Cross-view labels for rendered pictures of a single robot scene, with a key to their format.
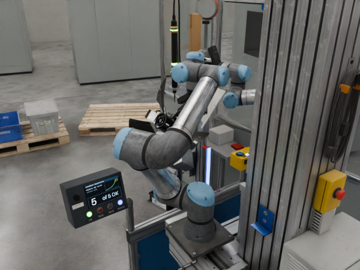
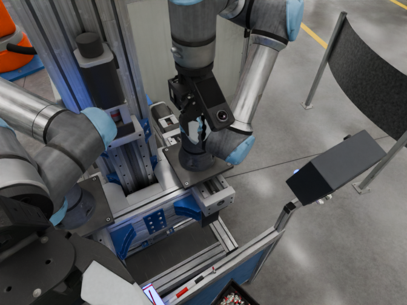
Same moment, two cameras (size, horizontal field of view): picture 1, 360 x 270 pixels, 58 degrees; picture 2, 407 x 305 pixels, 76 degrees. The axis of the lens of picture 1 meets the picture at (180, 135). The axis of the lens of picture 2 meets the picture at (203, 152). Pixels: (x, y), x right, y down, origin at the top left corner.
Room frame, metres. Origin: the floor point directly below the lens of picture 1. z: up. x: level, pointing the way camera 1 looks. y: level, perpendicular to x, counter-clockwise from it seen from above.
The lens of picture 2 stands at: (1.80, -0.02, 1.89)
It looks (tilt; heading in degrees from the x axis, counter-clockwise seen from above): 51 degrees down; 183
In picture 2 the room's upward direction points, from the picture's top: straight up
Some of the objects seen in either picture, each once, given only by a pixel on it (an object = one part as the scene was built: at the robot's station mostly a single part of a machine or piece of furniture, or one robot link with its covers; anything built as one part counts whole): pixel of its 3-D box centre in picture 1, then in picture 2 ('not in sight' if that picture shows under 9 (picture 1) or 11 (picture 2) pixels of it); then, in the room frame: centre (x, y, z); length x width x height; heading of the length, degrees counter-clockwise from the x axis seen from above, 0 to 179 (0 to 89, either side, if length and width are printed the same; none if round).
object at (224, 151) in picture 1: (223, 145); not in sight; (2.36, -0.35, 0.85); 0.36 x 0.24 x 0.03; 35
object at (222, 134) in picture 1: (219, 134); not in sight; (2.44, -0.33, 0.92); 0.17 x 0.16 x 0.11; 125
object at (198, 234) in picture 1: (200, 222); (196, 149); (1.14, -0.09, 1.09); 0.15 x 0.15 x 0.10
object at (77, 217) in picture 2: not in sight; (68, 203); (1.40, -0.51, 1.09); 0.15 x 0.15 x 0.10
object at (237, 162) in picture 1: (244, 159); not in sight; (1.83, -0.41, 1.02); 0.16 x 0.10 x 0.11; 125
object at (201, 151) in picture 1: (199, 181); not in sight; (2.25, -0.16, 0.58); 0.09 x 0.05 x 1.15; 35
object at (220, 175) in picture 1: (219, 190); not in sight; (2.36, -0.35, 0.42); 0.04 x 0.04 x 0.83; 35
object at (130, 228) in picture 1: (129, 215); (284, 218); (1.35, 0.26, 0.96); 0.03 x 0.03 x 0.20; 35
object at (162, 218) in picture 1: (195, 207); (188, 291); (1.60, -0.09, 0.82); 0.90 x 0.04 x 0.08; 125
